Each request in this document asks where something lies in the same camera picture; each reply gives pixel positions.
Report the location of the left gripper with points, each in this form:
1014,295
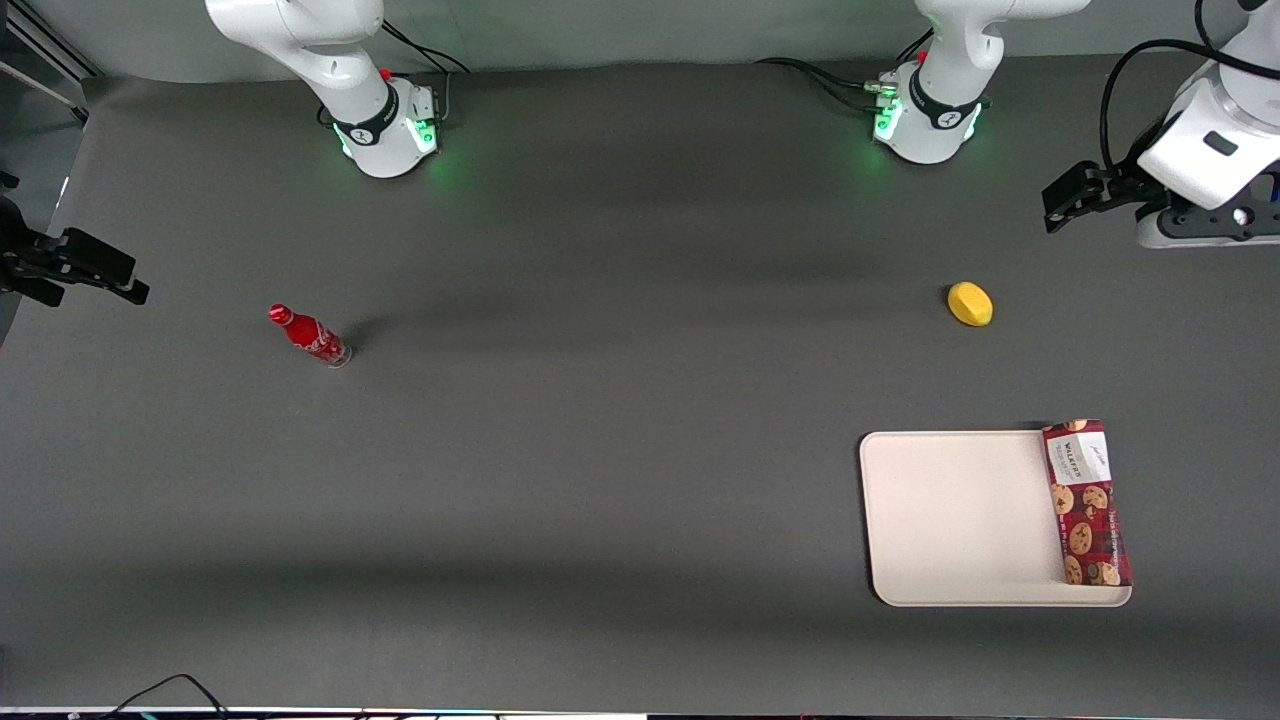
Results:
1126,187

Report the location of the metal frame rail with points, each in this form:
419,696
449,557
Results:
50,45

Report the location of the white rectangular tray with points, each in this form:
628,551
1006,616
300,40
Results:
960,520

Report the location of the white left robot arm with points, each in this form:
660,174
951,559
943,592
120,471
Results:
930,120

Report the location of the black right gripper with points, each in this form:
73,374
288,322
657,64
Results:
18,255

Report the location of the red cola bottle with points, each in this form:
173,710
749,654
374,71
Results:
308,333

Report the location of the red cookie box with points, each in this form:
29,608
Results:
1088,510

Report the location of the yellow lemon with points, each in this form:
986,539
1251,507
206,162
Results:
970,304

